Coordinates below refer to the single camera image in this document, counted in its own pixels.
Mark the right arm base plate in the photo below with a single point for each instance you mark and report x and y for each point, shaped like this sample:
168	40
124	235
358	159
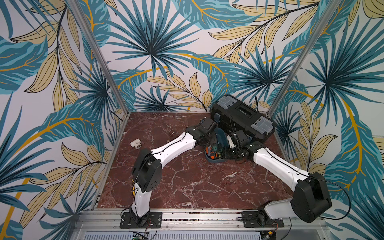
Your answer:
259	220

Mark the aluminium corner post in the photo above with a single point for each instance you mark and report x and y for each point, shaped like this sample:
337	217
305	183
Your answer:
90	37
323	21

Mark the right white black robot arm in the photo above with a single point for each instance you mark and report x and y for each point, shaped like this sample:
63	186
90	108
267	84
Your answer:
311	196

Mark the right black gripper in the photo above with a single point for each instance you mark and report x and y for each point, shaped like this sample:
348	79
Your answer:
235	144

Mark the aluminium front rail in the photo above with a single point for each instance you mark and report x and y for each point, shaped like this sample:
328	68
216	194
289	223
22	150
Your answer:
183	224

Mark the left aluminium corner post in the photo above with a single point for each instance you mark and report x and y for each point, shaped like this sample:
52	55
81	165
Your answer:
90	37

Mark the teal plastic storage box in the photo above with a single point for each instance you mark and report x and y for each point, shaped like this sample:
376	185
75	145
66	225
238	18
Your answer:
217	149

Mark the white pipe tee fitting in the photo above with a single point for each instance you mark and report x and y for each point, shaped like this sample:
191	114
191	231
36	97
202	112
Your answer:
136	144

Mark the orange handle screwdriver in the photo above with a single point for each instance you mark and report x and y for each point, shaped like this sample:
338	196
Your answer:
213	155

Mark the right aluminium corner post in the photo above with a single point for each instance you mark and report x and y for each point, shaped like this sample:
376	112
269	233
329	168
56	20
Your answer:
323	21

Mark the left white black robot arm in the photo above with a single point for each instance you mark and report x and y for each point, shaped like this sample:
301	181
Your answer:
147	170

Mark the green orange ratchet screwdriver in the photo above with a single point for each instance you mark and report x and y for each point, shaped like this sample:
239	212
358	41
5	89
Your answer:
209	150

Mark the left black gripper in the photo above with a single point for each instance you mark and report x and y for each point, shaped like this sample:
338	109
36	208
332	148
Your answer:
214	139

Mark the black plastic toolbox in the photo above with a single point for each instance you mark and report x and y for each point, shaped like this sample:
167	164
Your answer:
233	115

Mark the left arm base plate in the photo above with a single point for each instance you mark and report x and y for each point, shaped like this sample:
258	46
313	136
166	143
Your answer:
152	220

